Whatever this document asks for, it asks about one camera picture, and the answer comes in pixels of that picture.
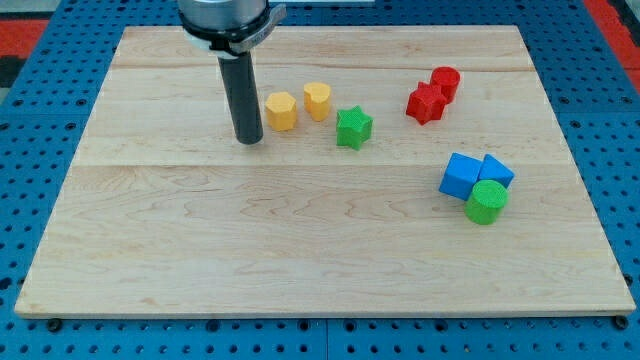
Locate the yellow hexagon block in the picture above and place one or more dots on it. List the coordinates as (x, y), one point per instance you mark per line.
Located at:
(281, 111)

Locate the red cylinder block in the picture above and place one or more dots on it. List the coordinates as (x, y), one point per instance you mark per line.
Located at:
(448, 79)

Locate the blue cube block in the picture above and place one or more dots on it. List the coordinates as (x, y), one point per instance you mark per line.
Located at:
(460, 176)

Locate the blue triangle block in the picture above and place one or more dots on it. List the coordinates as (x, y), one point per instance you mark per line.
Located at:
(494, 169)

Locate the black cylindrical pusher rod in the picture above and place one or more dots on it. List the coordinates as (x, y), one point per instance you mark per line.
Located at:
(240, 87)

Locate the yellow heart block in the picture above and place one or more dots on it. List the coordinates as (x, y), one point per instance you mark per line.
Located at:
(317, 100)

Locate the green cylinder block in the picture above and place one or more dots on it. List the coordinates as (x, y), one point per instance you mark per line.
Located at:
(486, 202)

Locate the red star block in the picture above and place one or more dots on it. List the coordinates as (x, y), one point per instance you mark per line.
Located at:
(426, 103)

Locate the light wooden board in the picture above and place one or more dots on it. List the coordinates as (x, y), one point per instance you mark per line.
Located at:
(164, 215)

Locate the green star block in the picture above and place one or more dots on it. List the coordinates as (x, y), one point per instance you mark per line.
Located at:
(353, 127)

